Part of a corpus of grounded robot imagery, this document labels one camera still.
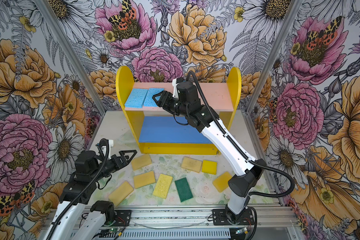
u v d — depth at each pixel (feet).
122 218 2.40
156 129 3.01
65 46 2.75
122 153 2.04
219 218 2.41
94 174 1.82
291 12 2.40
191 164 3.01
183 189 2.72
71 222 1.47
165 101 1.85
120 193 2.68
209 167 3.01
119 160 2.05
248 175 1.38
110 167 2.01
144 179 2.80
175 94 1.92
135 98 2.26
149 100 2.25
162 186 2.73
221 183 2.86
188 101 1.61
